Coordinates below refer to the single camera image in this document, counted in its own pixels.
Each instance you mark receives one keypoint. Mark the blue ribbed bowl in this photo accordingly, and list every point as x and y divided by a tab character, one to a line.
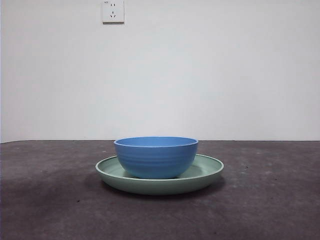
155	160

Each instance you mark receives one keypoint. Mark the pale green round plate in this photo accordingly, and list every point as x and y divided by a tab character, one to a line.
160	186

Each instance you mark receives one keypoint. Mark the white wall socket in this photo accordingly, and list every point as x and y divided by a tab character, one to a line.
113	11

